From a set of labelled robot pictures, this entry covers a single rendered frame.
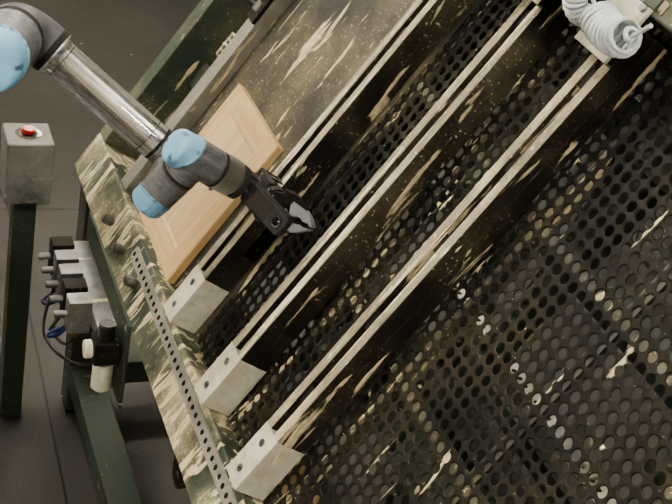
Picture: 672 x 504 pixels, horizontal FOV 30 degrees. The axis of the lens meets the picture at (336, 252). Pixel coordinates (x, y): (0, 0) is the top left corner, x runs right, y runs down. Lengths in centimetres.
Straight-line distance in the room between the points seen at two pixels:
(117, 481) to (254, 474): 113
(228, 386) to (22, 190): 108
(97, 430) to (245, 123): 106
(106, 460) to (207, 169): 129
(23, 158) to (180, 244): 59
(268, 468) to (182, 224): 82
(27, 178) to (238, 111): 66
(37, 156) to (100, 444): 80
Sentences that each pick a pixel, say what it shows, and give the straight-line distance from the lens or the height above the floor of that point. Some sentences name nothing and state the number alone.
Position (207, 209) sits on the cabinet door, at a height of 104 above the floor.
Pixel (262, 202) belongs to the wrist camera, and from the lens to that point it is 242.
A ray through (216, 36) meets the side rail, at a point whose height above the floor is 122.
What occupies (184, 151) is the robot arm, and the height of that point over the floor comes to 140.
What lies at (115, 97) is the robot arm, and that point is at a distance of 250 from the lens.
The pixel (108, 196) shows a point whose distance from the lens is 323.
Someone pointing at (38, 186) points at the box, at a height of 81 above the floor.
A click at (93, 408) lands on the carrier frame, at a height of 18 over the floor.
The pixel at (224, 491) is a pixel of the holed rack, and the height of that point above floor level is 88.
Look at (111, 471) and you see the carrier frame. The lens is 343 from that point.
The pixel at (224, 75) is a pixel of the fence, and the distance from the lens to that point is 310.
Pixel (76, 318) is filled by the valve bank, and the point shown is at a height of 72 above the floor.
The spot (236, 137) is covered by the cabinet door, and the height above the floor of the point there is 117.
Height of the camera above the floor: 250
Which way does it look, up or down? 31 degrees down
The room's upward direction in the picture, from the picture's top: 13 degrees clockwise
